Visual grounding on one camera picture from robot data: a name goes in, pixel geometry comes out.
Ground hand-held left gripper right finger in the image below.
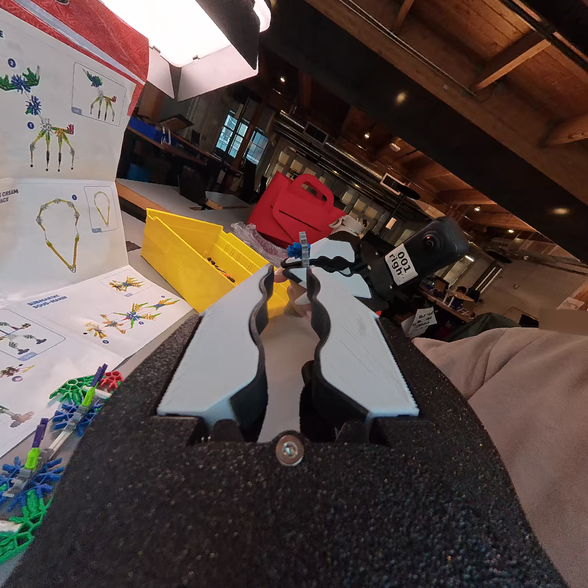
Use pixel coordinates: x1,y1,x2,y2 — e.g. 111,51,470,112
303,269,420,440

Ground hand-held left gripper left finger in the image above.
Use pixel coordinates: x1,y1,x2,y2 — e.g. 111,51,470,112
158,265,276,442

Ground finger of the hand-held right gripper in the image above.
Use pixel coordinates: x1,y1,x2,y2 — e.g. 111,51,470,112
292,269,375,302
281,237,366,276

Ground grey rod with blue connector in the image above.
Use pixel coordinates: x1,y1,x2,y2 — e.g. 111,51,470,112
285,232,315,272

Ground colourful toy rod model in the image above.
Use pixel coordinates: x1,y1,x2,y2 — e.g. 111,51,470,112
0,363,125,563

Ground person's right forearm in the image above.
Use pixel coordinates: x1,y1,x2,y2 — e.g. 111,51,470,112
412,326,588,588

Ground red tote bag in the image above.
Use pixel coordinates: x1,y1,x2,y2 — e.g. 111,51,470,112
247,173,348,247

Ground clear plastic bag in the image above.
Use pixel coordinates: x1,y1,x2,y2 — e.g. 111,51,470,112
237,224,290,267

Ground pile of toy building pieces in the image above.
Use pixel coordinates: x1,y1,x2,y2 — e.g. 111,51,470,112
204,258,238,284

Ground yellow plastic bin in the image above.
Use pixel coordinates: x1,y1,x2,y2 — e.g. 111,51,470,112
141,209,296,318

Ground white folded instruction booklet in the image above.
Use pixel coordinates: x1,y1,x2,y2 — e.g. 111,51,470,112
0,9,194,458

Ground studio light panel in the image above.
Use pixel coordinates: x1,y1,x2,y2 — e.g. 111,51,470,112
97,0,273,102

